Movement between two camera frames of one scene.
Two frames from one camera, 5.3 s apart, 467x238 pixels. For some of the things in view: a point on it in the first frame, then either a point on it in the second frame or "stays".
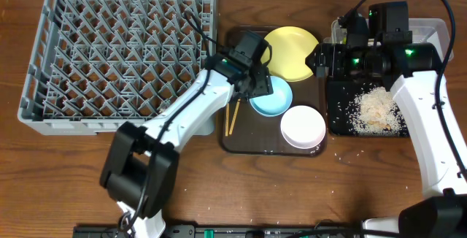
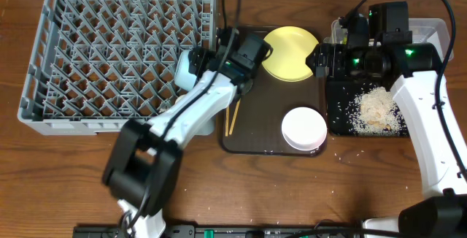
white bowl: x=303 y=127 stays
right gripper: x=321 y=51 stays
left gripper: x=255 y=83 → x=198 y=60
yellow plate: x=290 y=46 stays
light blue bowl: x=275 y=104 → x=183 y=79
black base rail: x=226 y=231 stays
